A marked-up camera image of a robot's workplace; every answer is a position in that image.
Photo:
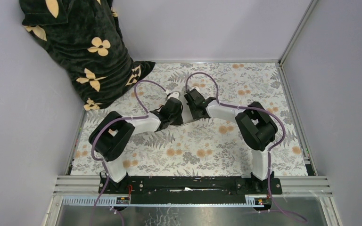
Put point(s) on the black floral plush blanket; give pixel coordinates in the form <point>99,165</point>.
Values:
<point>84,37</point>

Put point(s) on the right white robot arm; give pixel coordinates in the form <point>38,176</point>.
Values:
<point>256,126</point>

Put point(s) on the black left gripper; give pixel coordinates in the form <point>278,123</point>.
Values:
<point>179,121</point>

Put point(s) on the floral patterned table cloth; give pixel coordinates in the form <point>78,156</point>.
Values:
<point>208,147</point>

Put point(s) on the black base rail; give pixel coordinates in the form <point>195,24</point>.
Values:
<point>232,185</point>

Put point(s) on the white cardboard paper box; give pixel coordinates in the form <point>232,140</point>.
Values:
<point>186,113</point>

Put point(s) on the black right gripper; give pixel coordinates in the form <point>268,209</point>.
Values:
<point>194,117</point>

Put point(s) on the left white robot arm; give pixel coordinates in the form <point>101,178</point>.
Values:
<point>112,135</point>

